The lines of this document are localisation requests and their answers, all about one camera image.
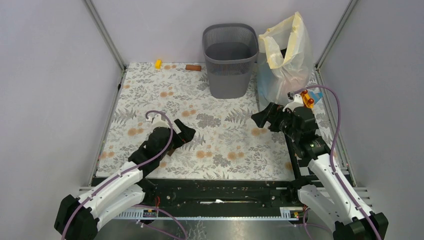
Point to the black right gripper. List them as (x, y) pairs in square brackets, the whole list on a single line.
[(273, 110)]

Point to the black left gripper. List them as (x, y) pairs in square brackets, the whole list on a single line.
[(186, 135)]

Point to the clear yellow-rimmed plastic bag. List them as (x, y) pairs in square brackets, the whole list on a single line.
[(285, 61)]

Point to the grey mesh trash bin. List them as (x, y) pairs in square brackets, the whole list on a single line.
[(230, 51)]

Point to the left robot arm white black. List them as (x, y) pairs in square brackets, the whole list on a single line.
[(82, 217)]

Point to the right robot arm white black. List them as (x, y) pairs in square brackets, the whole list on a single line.
[(344, 212)]

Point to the small brown card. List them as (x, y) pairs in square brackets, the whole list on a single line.
[(170, 152)]

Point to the orange red toy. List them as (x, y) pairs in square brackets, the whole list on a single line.
[(308, 101)]

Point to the floral patterned table mat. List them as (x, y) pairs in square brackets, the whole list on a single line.
[(227, 143)]

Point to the blue paper piece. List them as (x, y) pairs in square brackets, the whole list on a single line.
[(316, 96)]

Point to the black white checkerboard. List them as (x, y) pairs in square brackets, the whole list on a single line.
[(303, 165)]

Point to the brown rectangular block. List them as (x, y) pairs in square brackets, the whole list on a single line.
[(192, 67)]

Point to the yellow toy block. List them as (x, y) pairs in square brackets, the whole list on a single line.
[(158, 64)]

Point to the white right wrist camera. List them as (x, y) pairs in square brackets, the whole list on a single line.
[(294, 102)]

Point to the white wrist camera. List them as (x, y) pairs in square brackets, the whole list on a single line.
[(156, 121), (294, 102)]

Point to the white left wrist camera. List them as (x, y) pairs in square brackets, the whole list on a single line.
[(156, 121)]

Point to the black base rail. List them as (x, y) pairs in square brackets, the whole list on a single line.
[(217, 199)]

